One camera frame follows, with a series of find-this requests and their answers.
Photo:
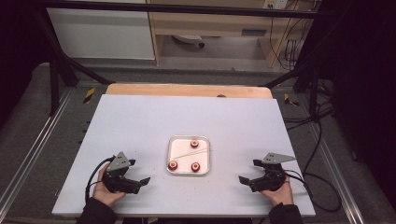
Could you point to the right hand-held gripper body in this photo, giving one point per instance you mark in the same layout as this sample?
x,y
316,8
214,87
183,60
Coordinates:
x,y
269,182

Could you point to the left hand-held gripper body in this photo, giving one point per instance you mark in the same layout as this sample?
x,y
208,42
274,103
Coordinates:
x,y
120,183

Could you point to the red hawthorn piece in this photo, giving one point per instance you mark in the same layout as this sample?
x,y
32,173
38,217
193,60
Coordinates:
x,y
195,167
172,165
194,143

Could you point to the thin bamboo skewer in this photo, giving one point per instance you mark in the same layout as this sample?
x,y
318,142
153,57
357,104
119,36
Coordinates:
x,y
190,154

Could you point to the person's right hand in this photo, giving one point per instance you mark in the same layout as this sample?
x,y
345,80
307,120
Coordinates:
x,y
281,196

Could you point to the person's left hand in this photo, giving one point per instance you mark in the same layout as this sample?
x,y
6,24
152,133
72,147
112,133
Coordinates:
x,y
104,194

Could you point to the wooden table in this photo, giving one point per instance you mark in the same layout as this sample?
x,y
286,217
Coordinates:
x,y
186,90

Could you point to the white cabinet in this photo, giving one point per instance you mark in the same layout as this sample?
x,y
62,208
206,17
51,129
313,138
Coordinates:
x,y
99,34

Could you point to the office chair base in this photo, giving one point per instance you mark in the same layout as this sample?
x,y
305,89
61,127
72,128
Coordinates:
x,y
188,39

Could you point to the light wooden desk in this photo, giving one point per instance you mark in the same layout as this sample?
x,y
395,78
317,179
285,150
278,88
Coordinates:
x,y
211,25

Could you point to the aluminium floor rail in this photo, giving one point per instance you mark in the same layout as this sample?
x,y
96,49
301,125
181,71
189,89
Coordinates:
x,y
339,183
37,143

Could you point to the white wall socket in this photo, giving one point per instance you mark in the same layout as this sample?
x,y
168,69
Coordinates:
x,y
275,3

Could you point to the black metal frame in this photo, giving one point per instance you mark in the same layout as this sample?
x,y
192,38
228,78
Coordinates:
x,y
186,8

